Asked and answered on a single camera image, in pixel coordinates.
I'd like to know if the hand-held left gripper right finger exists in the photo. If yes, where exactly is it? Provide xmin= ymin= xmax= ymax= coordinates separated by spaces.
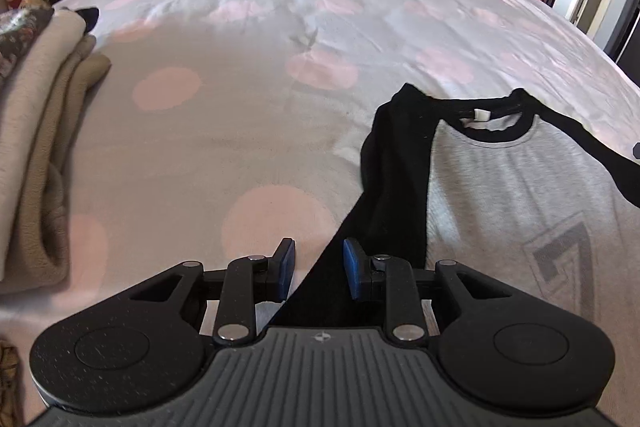
xmin=342 ymin=237 xmax=512 ymax=349

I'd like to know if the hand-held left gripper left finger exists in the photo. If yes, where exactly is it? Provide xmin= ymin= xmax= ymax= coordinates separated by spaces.
xmin=126 ymin=237 xmax=297 ymax=349

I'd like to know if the grey black-sleeved shirt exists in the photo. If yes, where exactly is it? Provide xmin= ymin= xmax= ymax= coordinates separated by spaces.
xmin=270 ymin=82 xmax=640 ymax=358

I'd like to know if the bed with pink dotted sheet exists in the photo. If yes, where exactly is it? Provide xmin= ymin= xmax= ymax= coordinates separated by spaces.
xmin=0 ymin=0 xmax=640 ymax=427

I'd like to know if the tan knit folded cloth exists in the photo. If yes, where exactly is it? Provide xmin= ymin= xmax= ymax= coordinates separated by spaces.
xmin=0 ymin=52 xmax=112 ymax=295

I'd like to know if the brown patterned cloth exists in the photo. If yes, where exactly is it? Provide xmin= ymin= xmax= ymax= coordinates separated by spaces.
xmin=0 ymin=341 xmax=23 ymax=427

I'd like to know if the small black cloth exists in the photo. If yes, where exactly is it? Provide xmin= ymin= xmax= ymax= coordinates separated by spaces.
xmin=54 ymin=6 xmax=101 ymax=32

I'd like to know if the dark floral folded cloth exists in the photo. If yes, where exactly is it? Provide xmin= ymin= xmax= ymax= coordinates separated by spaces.
xmin=0 ymin=4 xmax=55 ymax=80

